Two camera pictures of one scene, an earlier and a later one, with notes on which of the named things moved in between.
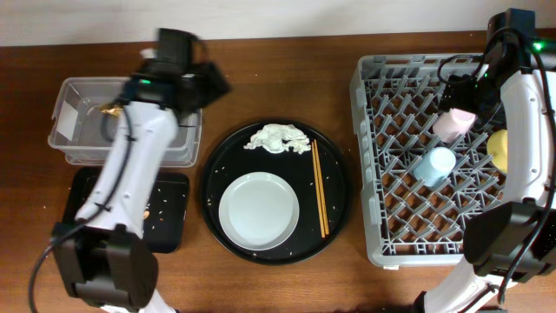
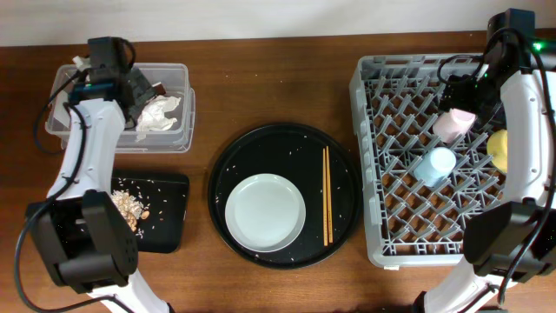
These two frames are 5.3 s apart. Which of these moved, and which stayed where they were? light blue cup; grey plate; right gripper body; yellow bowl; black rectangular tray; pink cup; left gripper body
Moved: left gripper body
Stayed: grey plate; black rectangular tray; light blue cup; right gripper body; yellow bowl; pink cup
